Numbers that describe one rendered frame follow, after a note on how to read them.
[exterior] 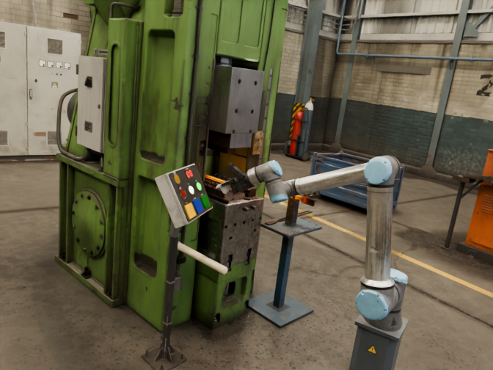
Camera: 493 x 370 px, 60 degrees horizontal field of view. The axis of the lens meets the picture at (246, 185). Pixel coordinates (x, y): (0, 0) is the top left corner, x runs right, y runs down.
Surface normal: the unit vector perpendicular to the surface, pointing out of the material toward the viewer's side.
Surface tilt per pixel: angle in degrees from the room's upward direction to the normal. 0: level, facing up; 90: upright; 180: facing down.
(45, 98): 90
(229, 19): 90
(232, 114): 90
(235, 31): 90
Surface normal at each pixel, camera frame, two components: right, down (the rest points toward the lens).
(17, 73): 0.64, 0.26
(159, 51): -0.67, 0.08
